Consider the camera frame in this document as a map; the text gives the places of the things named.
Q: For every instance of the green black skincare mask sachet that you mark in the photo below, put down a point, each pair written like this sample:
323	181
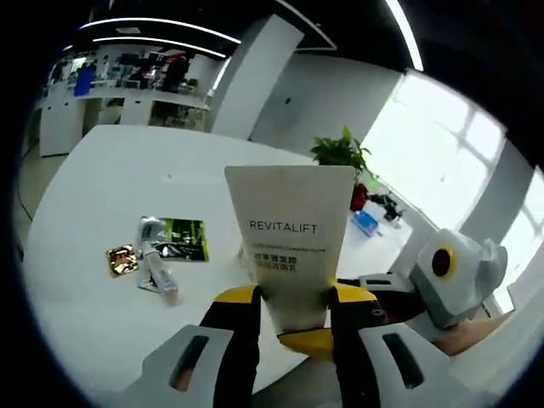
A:
183	240

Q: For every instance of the small clear-capped skincare bottle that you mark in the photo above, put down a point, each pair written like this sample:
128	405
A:
155	263

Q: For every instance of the blue bin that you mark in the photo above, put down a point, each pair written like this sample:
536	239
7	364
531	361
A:
84	83

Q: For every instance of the gold foil skincare sachet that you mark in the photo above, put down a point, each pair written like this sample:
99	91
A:
123	260

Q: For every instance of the blue tissue pack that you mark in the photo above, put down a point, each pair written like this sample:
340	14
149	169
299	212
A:
365	223

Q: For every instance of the white office counter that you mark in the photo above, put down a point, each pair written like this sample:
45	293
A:
140	110

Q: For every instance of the white skincare sachet blue logo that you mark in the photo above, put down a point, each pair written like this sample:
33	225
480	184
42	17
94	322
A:
144	284

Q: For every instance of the white skincare tube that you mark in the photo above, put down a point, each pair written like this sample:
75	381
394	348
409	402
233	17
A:
293	200

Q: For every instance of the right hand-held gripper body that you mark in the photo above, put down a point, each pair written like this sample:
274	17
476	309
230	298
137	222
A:
472	272

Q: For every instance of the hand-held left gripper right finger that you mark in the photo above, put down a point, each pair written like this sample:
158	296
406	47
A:
361	361

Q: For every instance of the red plant pot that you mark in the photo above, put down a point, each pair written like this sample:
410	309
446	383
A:
359	197

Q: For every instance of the large window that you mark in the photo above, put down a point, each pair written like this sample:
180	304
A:
425	140

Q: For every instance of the long ceiling light strip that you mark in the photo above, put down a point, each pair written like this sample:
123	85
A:
170	42
170	23

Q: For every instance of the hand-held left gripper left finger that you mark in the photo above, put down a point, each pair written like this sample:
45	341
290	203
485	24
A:
229	348

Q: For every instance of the bright ceiling light strip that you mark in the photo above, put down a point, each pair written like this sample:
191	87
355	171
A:
408	34

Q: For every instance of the person's white shirt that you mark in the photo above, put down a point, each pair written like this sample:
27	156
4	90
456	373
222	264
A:
501	374

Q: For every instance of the green potted plant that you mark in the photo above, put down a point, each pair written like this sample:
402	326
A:
340	151

